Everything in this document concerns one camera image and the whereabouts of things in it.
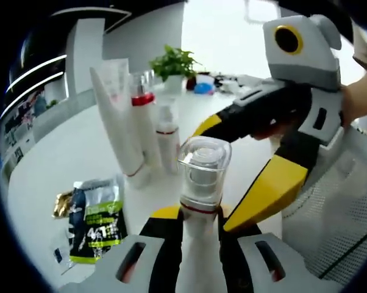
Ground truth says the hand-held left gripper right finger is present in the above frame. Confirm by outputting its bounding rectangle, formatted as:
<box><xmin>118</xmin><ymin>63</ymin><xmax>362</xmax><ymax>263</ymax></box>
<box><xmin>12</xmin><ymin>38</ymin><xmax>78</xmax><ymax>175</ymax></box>
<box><xmin>216</xmin><ymin>207</ymin><xmax>333</xmax><ymax>293</ymax></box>

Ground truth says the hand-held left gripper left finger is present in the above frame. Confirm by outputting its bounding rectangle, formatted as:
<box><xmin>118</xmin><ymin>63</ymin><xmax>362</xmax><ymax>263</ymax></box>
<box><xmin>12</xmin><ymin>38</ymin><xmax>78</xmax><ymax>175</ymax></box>
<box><xmin>60</xmin><ymin>204</ymin><xmax>184</xmax><ymax>293</ymax></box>

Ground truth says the white skincare bottle clear cap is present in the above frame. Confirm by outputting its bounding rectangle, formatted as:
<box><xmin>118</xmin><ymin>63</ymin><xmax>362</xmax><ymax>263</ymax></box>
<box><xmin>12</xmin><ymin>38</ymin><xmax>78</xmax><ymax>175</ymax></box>
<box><xmin>154</xmin><ymin>102</ymin><xmax>181</xmax><ymax>175</ymax></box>
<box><xmin>176</xmin><ymin>136</ymin><xmax>233</xmax><ymax>293</ymax></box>

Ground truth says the black green skincare sachet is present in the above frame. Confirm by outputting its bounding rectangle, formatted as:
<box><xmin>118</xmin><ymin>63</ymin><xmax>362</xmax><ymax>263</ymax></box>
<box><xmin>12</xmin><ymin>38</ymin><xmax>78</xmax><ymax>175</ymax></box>
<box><xmin>68</xmin><ymin>175</ymin><xmax>128</xmax><ymax>265</ymax></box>

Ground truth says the small clear skincare sachet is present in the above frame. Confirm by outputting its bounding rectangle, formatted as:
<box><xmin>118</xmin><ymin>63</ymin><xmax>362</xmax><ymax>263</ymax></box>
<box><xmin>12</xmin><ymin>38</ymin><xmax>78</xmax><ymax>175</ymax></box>
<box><xmin>51</xmin><ymin>227</ymin><xmax>77</xmax><ymax>275</ymax></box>

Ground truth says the gold skincare sachet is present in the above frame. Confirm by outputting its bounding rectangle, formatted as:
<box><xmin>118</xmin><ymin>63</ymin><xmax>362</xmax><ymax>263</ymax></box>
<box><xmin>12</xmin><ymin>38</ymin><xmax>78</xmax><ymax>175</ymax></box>
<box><xmin>51</xmin><ymin>190</ymin><xmax>74</xmax><ymax>219</ymax></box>

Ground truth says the red collar skincare pump bottle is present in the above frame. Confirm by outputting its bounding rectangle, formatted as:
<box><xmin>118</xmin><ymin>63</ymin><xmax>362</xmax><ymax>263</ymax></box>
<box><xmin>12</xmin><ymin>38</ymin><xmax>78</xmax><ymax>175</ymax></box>
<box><xmin>130</xmin><ymin>73</ymin><xmax>163</xmax><ymax>168</ymax></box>

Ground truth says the large white skincare tube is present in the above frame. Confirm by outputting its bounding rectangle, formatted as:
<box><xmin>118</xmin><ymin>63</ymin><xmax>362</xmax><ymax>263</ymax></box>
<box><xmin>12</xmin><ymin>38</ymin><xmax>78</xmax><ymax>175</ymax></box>
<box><xmin>89</xmin><ymin>58</ymin><xmax>152</xmax><ymax>189</ymax></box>

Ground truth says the person's right hand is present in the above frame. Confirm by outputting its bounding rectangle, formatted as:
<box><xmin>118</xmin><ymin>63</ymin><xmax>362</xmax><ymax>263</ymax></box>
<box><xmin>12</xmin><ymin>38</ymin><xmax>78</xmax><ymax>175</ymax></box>
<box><xmin>341</xmin><ymin>70</ymin><xmax>367</xmax><ymax>129</ymax></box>

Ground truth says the small blue object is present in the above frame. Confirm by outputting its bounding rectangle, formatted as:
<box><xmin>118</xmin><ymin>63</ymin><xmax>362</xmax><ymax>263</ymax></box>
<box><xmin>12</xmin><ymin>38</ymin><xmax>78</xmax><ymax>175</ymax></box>
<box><xmin>194</xmin><ymin>82</ymin><xmax>216</xmax><ymax>95</ymax></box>

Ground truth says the green potted plant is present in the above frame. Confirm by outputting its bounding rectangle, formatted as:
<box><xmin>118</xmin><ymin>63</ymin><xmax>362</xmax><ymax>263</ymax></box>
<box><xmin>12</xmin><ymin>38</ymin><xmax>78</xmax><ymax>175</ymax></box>
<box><xmin>149</xmin><ymin>44</ymin><xmax>202</xmax><ymax>94</ymax></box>

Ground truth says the white background counter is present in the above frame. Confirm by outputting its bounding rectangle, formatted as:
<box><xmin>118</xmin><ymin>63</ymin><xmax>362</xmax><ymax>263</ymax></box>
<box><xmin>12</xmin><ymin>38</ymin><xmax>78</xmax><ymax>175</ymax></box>
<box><xmin>2</xmin><ymin>99</ymin><xmax>99</xmax><ymax>165</ymax></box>

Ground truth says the long ceiling light strip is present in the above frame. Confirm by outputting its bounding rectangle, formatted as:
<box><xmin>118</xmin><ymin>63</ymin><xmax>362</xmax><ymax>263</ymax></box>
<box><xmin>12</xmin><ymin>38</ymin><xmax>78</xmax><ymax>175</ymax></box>
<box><xmin>0</xmin><ymin>71</ymin><xmax>64</xmax><ymax>118</ymax></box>
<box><xmin>6</xmin><ymin>54</ymin><xmax>65</xmax><ymax>92</ymax></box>

